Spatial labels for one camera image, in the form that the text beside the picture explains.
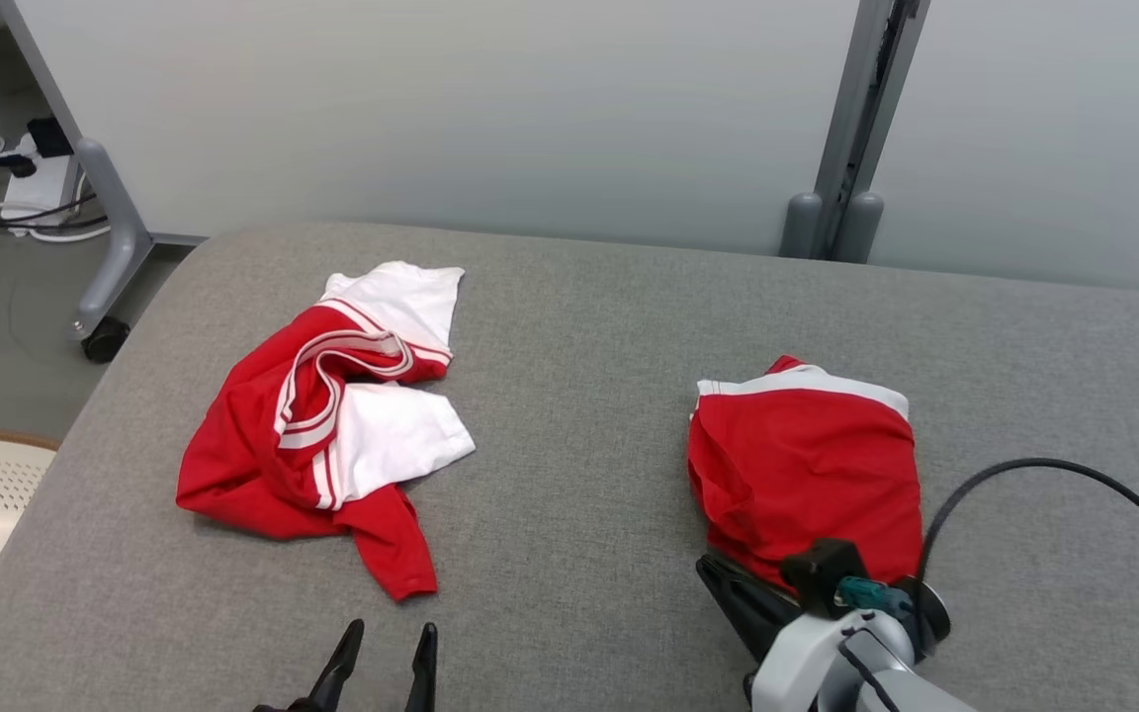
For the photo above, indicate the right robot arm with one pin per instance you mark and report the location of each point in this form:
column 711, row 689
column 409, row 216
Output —
column 925, row 697

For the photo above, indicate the wide white partition panel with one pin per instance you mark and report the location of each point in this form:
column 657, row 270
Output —
column 431, row 99

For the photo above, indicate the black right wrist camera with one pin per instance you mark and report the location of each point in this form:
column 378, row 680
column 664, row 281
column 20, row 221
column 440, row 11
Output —
column 817, row 574

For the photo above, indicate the grey partition leg with caster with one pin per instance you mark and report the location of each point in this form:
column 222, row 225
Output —
column 120, row 227

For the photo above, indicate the black power adapter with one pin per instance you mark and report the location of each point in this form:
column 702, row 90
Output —
column 50, row 136

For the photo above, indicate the red white basketball jersey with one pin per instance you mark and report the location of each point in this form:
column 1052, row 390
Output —
column 233, row 445

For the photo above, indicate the red shorts with white trim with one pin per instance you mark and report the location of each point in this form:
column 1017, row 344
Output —
column 807, row 465

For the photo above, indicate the small black plug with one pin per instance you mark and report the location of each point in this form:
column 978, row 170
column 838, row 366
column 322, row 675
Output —
column 12, row 164

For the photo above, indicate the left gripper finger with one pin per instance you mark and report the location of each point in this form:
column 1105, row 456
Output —
column 337, row 667
column 423, row 672

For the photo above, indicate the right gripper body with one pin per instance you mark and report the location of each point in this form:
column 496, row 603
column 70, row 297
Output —
column 807, row 663

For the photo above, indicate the narrow white partition panel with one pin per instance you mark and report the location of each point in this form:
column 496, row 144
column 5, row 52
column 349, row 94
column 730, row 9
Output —
column 1054, row 129

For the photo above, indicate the grey metal partition post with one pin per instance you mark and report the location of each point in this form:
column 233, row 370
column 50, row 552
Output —
column 856, row 99

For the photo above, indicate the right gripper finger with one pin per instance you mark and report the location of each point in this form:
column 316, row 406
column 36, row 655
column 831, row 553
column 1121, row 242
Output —
column 762, row 598
column 733, row 608

